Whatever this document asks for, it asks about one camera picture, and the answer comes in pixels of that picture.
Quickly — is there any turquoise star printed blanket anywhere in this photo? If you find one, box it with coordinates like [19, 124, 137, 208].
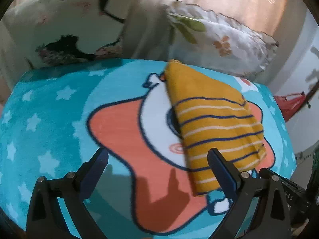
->
[0, 58, 297, 239]

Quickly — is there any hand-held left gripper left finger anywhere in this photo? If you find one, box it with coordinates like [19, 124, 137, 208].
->
[26, 147, 109, 239]

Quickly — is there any yellow striped small shirt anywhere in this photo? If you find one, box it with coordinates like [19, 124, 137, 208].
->
[163, 59, 267, 197]

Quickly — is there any dark thin rack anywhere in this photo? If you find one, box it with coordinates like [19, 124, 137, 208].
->
[304, 46, 319, 110]

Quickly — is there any white floral pillow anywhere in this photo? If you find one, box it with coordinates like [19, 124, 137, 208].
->
[164, 0, 280, 79]

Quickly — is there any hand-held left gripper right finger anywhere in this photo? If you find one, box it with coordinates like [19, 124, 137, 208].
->
[207, 148, 292, 239]

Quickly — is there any white pillow with black print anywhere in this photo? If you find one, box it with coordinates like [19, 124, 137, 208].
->
[0, 0, 141, 71]

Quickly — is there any red cloth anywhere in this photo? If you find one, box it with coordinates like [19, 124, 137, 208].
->
[274, 92, 310, 123]

